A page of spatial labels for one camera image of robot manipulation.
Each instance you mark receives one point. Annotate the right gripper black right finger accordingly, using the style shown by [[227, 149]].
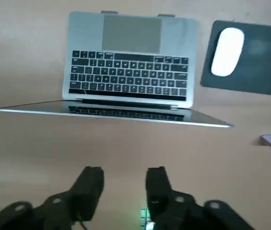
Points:
[[158, 189]]

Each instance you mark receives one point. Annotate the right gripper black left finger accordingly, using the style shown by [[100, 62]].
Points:
[[87, 191]]

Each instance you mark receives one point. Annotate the silver laptop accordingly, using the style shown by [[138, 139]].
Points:
[[130, 72]]

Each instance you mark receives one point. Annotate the white computer mouse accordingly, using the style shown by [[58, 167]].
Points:
[[226, 52]]

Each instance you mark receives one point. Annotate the black mouse pad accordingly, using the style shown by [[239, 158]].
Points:
[[260, 69]]

